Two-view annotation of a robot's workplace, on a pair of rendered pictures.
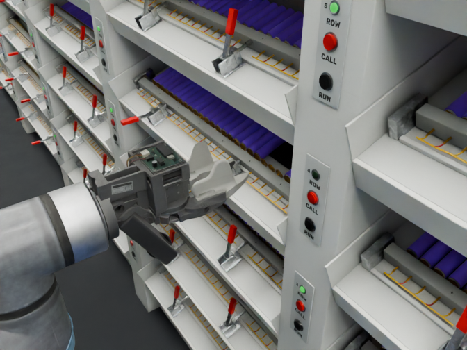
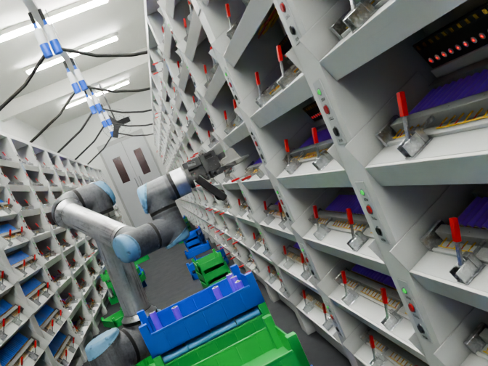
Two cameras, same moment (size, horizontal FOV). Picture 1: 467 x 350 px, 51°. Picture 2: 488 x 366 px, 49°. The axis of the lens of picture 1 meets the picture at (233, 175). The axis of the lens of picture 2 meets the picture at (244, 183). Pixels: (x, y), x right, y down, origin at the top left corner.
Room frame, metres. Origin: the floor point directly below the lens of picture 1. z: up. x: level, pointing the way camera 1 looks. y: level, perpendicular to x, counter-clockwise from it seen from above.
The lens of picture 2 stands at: (-1.05, -0.74, 0.83)
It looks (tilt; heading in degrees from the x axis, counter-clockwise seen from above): 3 degrees down; 26
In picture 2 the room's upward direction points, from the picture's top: 24 degrees counter-clockwise
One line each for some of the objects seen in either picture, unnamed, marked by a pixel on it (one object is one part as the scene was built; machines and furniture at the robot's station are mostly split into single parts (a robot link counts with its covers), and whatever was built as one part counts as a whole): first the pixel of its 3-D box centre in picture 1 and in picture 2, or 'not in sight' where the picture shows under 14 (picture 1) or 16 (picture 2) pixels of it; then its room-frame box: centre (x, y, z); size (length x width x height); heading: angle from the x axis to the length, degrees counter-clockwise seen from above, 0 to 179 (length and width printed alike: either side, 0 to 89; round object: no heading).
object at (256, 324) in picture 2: not in sight; (210, 335); (0.09, 0.07, 0.44); 0.30 x 0.20 x 0.08; 128
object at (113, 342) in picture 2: not in sight; (110, 355); (0.53, 0.86, 0.32); 0.17 x 0.15 x 0.18; 151
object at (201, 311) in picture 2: not in sight; (197, 306); (0.09, 0.07, 0.52); 0.30 x 0.20 x 0.08; 128
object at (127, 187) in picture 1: (142, 192); (203, 168); (0.50, 0.12, 0.84); 0.12 x 0.08 x 0.09; 123
